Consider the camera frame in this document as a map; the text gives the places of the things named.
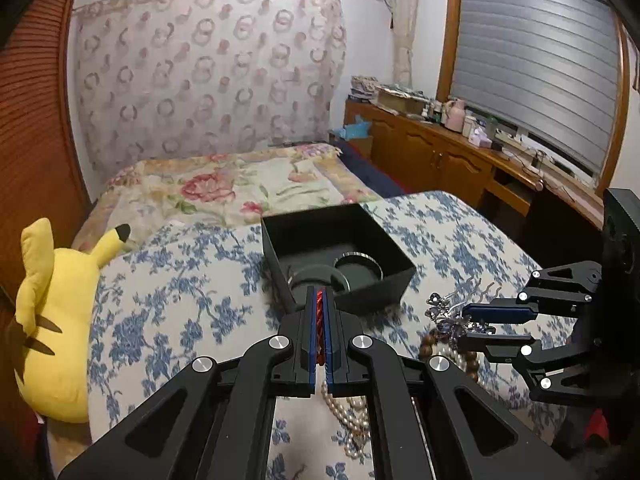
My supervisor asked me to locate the red twisted cord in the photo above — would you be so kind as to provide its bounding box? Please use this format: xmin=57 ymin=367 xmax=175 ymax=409
xmin=314 ymin=286 xmax=328 ymax=366

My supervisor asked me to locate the dark metal bangle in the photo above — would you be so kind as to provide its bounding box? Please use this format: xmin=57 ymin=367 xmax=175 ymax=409
xmin=329 ymin=250 xmax=384 ymax=292

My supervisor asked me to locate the black jewelry box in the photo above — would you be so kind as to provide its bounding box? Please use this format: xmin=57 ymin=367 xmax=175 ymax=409
xmin=262 ymin=204 xmax=416 ymax=316

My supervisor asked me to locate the pale green jade bangle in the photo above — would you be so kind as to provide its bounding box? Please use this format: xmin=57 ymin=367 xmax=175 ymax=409
xmin=284 ymin=263 xmax=352 ymax=313

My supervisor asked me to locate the blue floral bed cover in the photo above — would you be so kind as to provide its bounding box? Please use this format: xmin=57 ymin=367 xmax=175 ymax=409
xmin=76 ymin=192 xmax=537 ymax=479

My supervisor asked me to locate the wooden sideboard cabinet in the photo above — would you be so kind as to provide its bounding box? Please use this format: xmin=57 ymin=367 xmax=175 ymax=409
xmin=344 ymin=100 xmax=603 ymax=230

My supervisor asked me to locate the yellow Pikachu plush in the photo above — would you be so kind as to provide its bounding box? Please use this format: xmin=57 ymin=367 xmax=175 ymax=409
xmin=8 ymin=218 xmax=130 ymax=424

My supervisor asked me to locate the pink thermos jug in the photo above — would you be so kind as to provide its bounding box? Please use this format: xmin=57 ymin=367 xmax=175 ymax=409
xmin=442 ymin=99 xmax=465 ymax=133

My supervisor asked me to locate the grey window blind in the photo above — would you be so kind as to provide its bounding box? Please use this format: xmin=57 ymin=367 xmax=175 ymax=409
xmin=450 ymin=0 xmax=620 ymax=174

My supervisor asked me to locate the floral beige quilt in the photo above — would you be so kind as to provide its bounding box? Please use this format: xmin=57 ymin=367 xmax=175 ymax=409
xmin=72 ymin=143 xmax=381 ymax=252

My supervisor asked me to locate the blue tissue bag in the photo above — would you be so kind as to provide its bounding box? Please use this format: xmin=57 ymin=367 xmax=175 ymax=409
xmin=337 ymin=115 xmax=372 ymax=141

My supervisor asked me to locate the brown slatted wardrobe door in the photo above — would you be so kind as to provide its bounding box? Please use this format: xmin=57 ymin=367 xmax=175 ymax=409
xmin=0 ymin=0 xmax=94 ymax=302

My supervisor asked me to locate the lace curtain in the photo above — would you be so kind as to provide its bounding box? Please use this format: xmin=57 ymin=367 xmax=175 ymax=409
xmin=392 ymin=0 xmax=419 ymax=87

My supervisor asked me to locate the pink patterned headboard cover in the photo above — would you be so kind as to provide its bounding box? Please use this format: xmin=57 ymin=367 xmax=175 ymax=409
xmin=74 ymin=0 xmax=346 ymax=179

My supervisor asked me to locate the brown wooden bead bracelet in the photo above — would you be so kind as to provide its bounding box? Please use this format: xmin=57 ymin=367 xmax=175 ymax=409
xmin=418 ymin=328 xmax=484 ymax=386

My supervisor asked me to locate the white pearl necklace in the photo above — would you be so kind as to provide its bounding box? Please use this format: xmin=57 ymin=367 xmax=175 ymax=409
xmin=320 ymin=339 xmax=482 ymax=461

